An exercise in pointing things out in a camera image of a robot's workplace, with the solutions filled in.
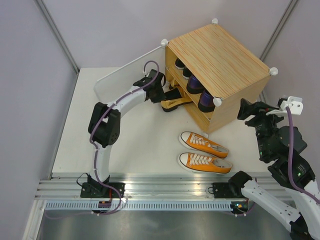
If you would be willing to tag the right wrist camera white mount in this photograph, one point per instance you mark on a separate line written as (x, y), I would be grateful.
(293, 103)

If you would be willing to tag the orange canvas sneaker upper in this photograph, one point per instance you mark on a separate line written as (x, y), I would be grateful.
(195, 141)

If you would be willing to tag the white translucent cabinet door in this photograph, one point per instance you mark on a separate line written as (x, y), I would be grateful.
(115, 84)

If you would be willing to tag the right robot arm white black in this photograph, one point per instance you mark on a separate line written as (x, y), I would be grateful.
(280, 144)

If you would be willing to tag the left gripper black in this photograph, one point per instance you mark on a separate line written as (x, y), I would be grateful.
(162, 96)

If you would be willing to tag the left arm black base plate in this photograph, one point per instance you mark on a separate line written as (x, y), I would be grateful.
(96, 190)

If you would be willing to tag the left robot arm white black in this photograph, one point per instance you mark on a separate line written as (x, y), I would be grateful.
(104, 128)

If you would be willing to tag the wooden two-shelf shoe cabinet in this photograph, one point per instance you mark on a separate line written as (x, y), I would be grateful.
(223, 65)

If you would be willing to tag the orange canvas sneaker lower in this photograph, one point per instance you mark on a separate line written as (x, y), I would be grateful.
(198, 163)

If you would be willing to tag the black canvas sneaker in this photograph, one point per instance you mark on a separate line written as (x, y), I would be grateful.
(186, 73)
(179, 64)

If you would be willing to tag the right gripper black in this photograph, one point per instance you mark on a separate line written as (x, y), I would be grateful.
(246, 107)

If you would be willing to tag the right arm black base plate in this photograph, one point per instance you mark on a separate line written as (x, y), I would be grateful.
(221, 190)

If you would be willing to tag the aluminium rail frame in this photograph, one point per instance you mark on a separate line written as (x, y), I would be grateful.
(135, 188)

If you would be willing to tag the purple loafer shoe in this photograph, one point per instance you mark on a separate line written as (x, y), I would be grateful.
(194, 86)
(205, 103)

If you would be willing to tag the white slotted cable duct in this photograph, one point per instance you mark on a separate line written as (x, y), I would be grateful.
(139, 205)

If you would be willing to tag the orange canvas sneaker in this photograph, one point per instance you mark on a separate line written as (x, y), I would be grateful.
(195, 141)
(198, 163)

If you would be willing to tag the gold heeled shoe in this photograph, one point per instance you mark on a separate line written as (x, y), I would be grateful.
(173, 84)
(174, 98)

